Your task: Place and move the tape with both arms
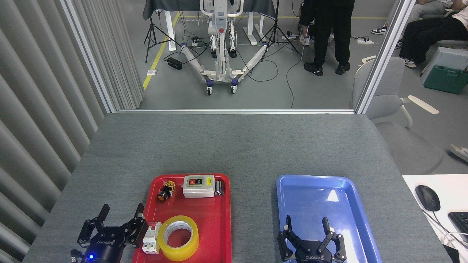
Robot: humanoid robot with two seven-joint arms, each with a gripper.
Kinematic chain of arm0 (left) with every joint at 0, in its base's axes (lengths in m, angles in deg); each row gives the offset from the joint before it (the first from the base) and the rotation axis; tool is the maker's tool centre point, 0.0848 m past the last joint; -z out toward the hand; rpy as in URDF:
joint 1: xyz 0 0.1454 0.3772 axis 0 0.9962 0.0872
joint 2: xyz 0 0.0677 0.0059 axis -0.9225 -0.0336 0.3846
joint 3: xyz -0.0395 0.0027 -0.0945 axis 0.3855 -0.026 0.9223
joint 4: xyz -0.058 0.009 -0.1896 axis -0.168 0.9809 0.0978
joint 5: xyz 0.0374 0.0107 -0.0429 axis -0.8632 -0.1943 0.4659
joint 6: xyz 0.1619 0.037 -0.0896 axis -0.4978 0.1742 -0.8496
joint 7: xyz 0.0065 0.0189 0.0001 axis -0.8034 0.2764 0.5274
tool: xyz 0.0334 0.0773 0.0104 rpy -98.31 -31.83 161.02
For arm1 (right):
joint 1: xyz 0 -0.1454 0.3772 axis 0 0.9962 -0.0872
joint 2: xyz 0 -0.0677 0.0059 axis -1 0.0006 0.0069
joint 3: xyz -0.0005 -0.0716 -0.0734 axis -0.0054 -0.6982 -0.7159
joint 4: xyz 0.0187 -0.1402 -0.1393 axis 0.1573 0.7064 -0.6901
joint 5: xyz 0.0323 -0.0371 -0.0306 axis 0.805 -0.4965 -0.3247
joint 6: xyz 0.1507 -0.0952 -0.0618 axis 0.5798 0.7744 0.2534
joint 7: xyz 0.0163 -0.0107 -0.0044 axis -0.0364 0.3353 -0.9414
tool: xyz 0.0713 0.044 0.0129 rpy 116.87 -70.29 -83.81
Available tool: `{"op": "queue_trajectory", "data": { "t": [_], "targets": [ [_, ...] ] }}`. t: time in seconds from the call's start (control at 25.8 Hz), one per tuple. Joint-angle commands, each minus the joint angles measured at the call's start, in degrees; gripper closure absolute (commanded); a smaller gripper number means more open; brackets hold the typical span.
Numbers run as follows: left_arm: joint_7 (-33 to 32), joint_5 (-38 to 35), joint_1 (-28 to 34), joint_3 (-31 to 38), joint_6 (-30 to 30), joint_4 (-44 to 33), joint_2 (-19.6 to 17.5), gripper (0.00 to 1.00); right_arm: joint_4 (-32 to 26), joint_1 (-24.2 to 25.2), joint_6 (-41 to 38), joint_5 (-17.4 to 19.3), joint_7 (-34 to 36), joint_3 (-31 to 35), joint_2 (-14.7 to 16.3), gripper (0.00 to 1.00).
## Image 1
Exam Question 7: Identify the white side desk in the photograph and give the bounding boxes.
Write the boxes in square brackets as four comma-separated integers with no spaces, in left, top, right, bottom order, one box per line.
[402,174,468,263]

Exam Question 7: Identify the mouse cable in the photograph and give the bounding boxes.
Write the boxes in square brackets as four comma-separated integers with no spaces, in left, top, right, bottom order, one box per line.
[424,210,468,249]

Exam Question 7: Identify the grey equipment box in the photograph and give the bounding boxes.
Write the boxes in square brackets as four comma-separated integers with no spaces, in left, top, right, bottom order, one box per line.
[420,46,468,84]

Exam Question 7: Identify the seated person grey trousers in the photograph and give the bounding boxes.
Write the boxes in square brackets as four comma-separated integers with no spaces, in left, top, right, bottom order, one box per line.
[371,0,456,35]

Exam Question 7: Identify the silver frame post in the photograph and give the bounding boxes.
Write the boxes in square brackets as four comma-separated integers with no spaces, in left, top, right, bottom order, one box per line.
[60,0,118,114]
[355,0,417,114]

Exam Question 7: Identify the orange push button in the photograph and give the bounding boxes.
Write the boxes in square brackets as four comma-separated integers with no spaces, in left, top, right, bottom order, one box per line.
[157,180,176,202]

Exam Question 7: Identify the white switch box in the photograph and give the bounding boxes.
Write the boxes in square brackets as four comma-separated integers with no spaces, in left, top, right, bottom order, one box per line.
[182,175,215,198]

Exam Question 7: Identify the person's white shoe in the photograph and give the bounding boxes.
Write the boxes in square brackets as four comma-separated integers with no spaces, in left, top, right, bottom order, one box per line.
[449,144,468,163]

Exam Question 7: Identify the silver frame rail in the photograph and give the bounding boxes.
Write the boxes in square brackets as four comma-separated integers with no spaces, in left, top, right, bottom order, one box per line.
[116,108,356,114]

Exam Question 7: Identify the white stand on wheels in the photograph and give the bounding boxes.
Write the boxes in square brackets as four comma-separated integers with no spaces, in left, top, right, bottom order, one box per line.
[180,0,271,96]

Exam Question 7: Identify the seated person black trousers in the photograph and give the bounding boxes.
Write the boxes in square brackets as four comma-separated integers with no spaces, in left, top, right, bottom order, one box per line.
[394,0,468,69]

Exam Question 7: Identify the red plastic tray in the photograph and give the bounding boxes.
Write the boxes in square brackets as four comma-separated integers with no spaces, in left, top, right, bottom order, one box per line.
[132,173,233,263]

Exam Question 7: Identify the black computer mouse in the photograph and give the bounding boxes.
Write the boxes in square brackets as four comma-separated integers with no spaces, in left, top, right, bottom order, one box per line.
[415,185,441,212]

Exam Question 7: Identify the yellow tape roll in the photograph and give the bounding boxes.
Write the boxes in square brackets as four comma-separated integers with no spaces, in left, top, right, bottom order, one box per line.
[157,215,200,262]

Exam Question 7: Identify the white circuit breaker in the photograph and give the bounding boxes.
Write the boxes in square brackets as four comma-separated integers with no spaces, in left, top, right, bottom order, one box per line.
[142,221,162,255]

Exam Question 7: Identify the green plastic case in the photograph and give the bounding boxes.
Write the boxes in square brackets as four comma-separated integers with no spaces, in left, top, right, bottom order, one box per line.
[423,65,468,95]

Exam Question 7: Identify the standing person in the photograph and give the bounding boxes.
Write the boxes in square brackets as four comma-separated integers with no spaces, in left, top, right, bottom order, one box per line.
[298,0,356,76]

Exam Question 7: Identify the blue plastic tray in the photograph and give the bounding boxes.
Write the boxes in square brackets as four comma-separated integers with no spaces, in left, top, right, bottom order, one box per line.
[276,174,382,263]

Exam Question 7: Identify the black tripod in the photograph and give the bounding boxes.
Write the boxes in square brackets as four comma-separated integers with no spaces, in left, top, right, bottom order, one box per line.
[259,0,300,62]
[144,0,182,64]

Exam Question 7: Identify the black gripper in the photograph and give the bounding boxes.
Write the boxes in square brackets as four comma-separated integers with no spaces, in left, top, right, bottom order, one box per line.
[77,203,149,263]
[277,215,347,263]

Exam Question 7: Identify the grey office chair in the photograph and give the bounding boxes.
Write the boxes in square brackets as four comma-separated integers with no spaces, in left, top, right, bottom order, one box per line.
[352,56,445,175]

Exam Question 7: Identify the black keyboard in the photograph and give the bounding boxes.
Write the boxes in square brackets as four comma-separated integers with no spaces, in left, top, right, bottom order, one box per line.
[448,212,468,244]

